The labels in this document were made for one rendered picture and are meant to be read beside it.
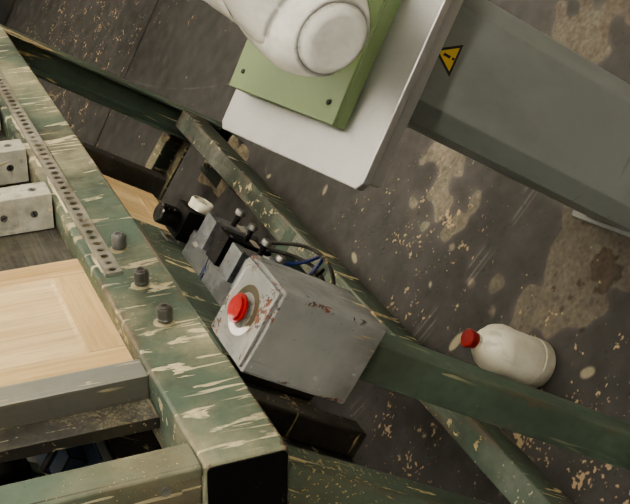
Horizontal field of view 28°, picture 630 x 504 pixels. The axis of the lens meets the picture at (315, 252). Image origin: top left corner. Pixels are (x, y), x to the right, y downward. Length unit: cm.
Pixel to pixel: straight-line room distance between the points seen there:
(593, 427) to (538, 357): 50
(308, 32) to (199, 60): 262
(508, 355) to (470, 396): 60
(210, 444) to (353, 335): 24
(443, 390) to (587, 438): 30
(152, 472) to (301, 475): 21
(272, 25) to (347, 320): 40
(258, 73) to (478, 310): 84
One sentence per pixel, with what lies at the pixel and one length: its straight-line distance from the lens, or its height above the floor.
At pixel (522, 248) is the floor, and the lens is 266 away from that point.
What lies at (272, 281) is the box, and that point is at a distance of 158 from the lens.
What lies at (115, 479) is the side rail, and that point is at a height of 100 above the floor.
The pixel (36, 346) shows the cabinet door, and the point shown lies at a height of 100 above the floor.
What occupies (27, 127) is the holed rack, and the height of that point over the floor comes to 88.
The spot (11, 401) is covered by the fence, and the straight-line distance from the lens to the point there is 182.
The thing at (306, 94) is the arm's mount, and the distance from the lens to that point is 197.
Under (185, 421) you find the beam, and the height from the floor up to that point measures 90.
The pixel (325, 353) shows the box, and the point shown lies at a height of 83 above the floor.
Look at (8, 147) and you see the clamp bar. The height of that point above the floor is 95.
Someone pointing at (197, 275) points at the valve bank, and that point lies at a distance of 215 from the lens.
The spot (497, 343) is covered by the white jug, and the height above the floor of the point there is 15.
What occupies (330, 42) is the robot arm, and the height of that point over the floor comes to 93.
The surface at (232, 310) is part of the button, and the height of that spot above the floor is 94.
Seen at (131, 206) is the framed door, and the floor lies 38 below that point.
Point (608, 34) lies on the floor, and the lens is 273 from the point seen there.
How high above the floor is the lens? 174
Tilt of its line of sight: 32 degrees down
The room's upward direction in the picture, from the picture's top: 68 degrees counter-clockwise
